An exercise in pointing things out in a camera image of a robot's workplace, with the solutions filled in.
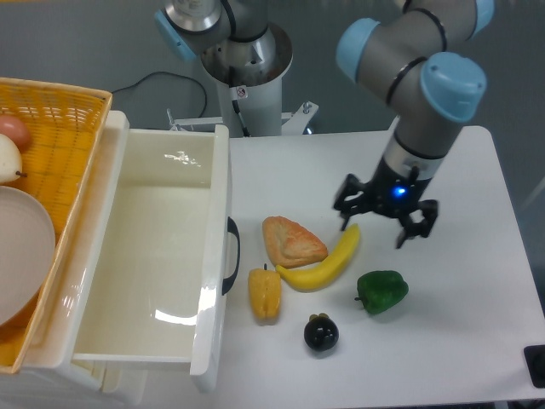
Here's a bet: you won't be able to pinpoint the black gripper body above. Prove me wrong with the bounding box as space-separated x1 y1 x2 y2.
333 159 439 238

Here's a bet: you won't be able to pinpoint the white drawer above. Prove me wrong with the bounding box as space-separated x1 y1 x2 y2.
70 124 242 394

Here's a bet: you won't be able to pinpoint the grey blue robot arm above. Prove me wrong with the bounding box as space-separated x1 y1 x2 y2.
154 1 495 244

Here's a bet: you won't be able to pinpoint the white drawer cabinet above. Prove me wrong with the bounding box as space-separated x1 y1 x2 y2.
1 111 214 408

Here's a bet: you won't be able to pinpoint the yellow banana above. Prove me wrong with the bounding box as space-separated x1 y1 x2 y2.
276 224 361 291

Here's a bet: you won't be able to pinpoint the triangular pastry bread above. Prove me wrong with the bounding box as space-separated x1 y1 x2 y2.
261 216 329 268

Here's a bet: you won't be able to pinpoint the green bell pepper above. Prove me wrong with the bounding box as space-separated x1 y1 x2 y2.
356 270 409 315

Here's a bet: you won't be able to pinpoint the yellow bell pepper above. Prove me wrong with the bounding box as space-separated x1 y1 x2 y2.
248 263 282 321

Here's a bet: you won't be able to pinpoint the dark purple mangosteen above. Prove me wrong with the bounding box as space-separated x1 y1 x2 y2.
303 313 340 353

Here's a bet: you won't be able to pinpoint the black corner object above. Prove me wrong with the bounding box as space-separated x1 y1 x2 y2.
524 345 545 389

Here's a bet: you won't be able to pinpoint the yellow woven basket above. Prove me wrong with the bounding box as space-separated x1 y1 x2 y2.
1 78 112 375

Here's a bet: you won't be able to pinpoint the white plate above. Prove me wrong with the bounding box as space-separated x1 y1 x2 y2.
1 187 55 324

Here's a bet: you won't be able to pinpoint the pale pear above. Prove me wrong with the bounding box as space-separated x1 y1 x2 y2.
0 134 26 184

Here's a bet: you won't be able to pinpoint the red apple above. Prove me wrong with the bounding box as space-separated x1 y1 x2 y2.
0 115 32 152

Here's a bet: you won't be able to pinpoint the white frame bracket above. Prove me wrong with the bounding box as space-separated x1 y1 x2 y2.
166 101 319 137

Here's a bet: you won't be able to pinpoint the black floor cable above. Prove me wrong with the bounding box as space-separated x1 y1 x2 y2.
111 71 209 120

